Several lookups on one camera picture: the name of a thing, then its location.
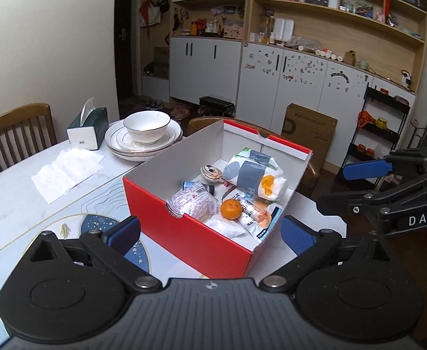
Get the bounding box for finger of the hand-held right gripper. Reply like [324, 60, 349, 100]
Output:
[343, 146, 427, 181]
[317, 171, 427, 237]

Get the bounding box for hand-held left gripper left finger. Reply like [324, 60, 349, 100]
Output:
[24, 216, 162, 293]

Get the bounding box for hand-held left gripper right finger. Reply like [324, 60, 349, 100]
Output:
[259, 216, 400, 293]

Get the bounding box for white shrimp snack packet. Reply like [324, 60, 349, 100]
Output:
[235, 190, 285, 243]

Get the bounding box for red cardboard shoe box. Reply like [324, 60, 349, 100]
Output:
[123, 118, 313, 278]

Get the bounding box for tangerine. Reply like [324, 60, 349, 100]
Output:
[220, 199, 243, 220]

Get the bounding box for clear white sachet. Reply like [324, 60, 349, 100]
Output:
[203, 214, 245, 239]

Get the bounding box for pink bread packet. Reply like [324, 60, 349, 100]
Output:
[167, 186, 219, 222]

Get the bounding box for white packet with egg picture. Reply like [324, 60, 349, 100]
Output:
[222, 148, 286, 201]

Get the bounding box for small blue label bottle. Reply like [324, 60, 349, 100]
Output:
[182, 181, 214, 195]

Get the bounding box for cartoon face charm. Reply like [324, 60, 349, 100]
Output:
[200, 165, 223, 183]

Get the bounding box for white marble desktop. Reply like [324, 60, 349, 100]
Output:
[0, 118, 347, 336]

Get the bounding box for black trolley shelf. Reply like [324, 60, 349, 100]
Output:
[337, 87, 411, 190]

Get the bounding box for large cardboard box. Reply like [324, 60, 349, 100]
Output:
[281, 103, 338, 170]

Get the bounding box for white gold-rimmed plate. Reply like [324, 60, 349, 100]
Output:
[108, 127, 183, 162]

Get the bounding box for white paper tissue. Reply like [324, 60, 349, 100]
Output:
[31, 148, 105, 204]

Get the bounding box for white cabinet with stickers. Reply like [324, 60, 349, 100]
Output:
[237, 42, 374, 143]

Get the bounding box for white gold-rimmed bowl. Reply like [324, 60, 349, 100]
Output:
[123, 111, 172, 146]

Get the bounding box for green white tissue box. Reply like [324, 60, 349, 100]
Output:
[67, 97, 110, 151]

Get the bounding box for wooden round-back chair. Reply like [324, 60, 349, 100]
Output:
[187, 116, 320, 190]

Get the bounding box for pink slippers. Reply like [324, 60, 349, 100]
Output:
[171, 104, 190, 120]

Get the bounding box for wooden shelving unit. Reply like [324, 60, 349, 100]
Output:
[248, 0, 427, 92]

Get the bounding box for black low rack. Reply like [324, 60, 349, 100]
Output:
[199, 96, 235, 119]

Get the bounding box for wooden slat-back chair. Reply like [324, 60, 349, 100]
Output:
[0, 103, 58, 174]

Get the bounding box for dark brown door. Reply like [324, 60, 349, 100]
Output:
[115, 0, 143, 117]

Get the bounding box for cardboard box in niche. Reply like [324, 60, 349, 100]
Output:
[153, 47, 170, 77]

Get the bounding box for white lower cabinet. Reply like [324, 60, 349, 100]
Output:
[169, 36, 243, 108]

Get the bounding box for red white hanging bag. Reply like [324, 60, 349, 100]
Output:
[139, 0, 162, 28]

